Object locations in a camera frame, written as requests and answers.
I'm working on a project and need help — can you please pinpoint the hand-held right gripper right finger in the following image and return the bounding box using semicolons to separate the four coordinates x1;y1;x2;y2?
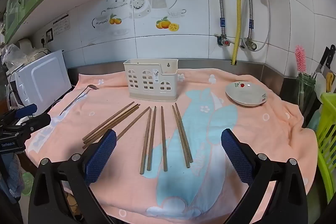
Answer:
221;128;309;224

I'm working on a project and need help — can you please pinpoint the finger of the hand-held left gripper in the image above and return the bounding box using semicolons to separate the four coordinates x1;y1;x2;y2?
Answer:
0;104;38;123
20;113;51;135

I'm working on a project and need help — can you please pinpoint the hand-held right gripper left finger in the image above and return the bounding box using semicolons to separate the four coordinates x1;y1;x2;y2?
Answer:
28;129;117;224

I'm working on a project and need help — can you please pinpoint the brown wooden chopstick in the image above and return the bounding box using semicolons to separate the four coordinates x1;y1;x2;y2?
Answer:
116;107;151;141
83;104;139;145
139;108;153;175
147;106;157;172
82;106;140;149
82;101;135;141
175;103;194;164
172;105;191;168
160;106;168;172

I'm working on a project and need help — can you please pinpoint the beige plastic utensil holder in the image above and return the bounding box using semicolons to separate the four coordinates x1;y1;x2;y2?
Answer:
123;59;179;103

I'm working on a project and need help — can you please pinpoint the person's left hand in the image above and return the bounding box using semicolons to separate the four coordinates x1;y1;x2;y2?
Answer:
4;153;25;189

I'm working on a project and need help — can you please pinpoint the white microwave oven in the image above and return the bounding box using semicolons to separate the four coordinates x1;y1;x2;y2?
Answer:
14;49;72;112

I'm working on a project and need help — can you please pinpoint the peach printed towel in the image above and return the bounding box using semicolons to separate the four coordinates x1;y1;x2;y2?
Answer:
25;68;318;224

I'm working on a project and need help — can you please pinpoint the clear plastic bag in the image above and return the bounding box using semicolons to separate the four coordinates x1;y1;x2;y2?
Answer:
2;43;23;73

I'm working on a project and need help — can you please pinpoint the metal slotted spoon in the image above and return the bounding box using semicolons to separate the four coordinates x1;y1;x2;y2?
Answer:
59;84;100;117

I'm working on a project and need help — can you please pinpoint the white floral plate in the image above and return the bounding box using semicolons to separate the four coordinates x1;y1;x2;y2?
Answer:
225;81;268;107

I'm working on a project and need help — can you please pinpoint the white rounded appliance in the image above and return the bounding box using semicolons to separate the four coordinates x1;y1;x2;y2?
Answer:
16;38;36;56

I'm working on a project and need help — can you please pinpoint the pale green plastic item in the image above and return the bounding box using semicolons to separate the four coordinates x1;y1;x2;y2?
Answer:
307;109;321;131

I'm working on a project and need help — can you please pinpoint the lime green plastic basket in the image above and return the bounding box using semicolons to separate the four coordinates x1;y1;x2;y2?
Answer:
316;92;336;205

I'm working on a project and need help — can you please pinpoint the white spatula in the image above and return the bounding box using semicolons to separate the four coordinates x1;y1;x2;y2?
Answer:
314;72;327;104

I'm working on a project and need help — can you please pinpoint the pink bottle brush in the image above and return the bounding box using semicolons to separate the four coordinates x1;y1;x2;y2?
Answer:
294;45;307;73

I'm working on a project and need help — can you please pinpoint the yellow kitchen tool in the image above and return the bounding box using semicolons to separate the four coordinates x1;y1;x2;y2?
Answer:
325;72;334;93

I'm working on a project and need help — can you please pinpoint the black and white wall label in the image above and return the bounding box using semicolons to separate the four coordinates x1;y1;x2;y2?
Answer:
52;13;71;36

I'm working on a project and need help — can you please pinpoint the red-handled metal valve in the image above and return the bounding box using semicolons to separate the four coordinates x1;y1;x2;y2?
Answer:
214;33;234;48

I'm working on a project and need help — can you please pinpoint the yellow gas hose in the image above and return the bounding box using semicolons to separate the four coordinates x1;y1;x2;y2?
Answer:
230;0;245;66

